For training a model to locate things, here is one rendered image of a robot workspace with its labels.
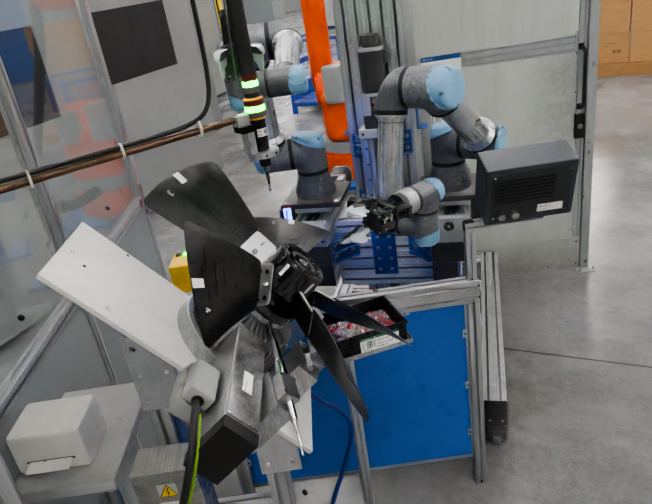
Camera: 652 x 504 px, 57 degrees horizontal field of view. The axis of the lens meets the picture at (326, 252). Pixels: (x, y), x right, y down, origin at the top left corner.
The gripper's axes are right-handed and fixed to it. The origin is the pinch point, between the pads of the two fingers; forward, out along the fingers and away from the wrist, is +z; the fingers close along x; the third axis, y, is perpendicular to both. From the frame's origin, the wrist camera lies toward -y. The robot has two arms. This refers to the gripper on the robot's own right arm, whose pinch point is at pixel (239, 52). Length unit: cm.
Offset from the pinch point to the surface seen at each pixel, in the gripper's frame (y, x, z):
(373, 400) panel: 122, -24, -25
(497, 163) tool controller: 42, -66, -13
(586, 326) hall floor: 166, -149, -90
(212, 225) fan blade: 33.9, 14.1, 10.2
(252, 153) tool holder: 19.5, 2.2, 10.7
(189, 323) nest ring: 51, 23, 21
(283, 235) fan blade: 46.9, -2.3, -6.2
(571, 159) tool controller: 43, -85, -7
